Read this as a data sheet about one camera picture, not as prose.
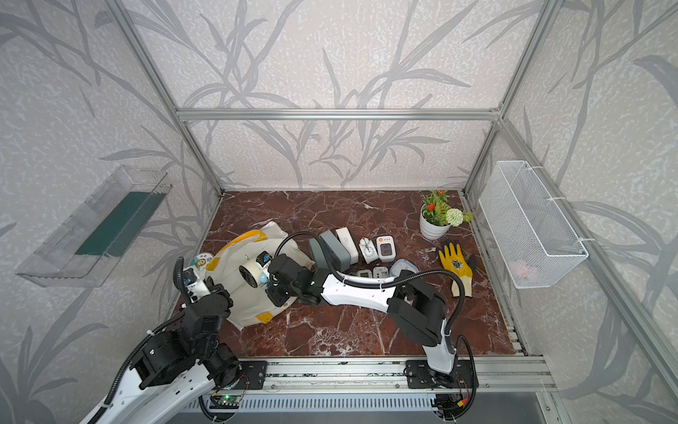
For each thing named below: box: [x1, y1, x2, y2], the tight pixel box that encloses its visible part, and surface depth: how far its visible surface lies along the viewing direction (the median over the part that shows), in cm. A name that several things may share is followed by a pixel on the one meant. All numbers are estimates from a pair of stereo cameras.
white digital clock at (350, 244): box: [335, 226, 360, 266], surface depth 97 cm
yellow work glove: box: [437, 242, 474, 298], surface depth 97 cm
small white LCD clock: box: [372, 265, 390, 280], surface depth 94 cm
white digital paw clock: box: [376, 234, 397, 263], surface depth 98 cm
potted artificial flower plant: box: [419, 189, 475, 241], surface depth 96 cm
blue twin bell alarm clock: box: [238, 258, 271, 290], surface depth 77 cm
